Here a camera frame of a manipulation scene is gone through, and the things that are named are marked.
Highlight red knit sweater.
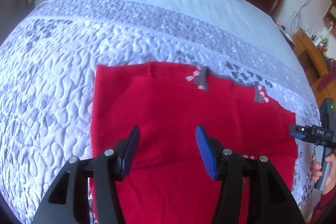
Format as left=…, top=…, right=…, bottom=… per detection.
left=91, top=62, right=298, bottom=223

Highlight person's right hand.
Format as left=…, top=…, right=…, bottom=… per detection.
left=309, top=152, right=336, bottom=196

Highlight dark red cloth on desk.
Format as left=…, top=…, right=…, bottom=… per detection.
left=317, top=67, right=336, bottom=92

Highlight wooden desk cabinet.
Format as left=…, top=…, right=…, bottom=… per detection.
left=292, top=29, right=335, bottom=106

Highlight grey quilted bedspread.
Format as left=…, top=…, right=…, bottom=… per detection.
left=1, top=0, right=319, bottom=223

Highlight white wall cables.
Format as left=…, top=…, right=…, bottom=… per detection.
left=287, top=0, right=326, bottom=30

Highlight wooden wall shelf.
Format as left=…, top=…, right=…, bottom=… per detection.
left=323, top=0, right=336, bottom=36

